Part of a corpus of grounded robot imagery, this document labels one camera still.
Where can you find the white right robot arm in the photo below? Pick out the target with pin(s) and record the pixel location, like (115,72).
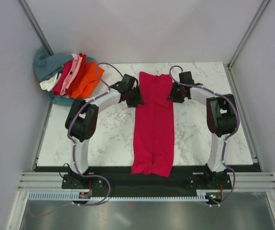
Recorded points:
(222,117)

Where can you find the aluminium frame rail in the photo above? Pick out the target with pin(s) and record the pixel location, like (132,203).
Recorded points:
(244,181)

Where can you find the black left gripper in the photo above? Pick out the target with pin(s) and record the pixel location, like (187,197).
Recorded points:
(138,99)

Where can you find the grey blue t shirt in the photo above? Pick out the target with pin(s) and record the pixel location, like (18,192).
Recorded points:
(46,66)

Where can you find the teal t shirt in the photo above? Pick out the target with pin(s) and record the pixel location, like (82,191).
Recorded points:
(66,100)

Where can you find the white t shirt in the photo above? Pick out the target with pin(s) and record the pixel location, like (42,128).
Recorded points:
(49,84)

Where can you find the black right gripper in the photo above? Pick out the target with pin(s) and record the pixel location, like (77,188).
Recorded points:
(172,94)

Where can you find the orange t shirt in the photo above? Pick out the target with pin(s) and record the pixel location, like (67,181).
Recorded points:
(85,85)

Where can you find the white cable duct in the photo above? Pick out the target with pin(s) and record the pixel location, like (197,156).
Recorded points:
(92,196)

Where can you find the pink t shirt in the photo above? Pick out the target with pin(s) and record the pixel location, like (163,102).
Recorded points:
(72,71)

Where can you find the magenta t shirt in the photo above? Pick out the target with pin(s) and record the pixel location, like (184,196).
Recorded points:
(153,141)

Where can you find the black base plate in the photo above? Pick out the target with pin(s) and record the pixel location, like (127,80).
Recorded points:
(118,180)

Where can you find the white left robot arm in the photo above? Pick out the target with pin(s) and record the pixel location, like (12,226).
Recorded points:
(82,118)

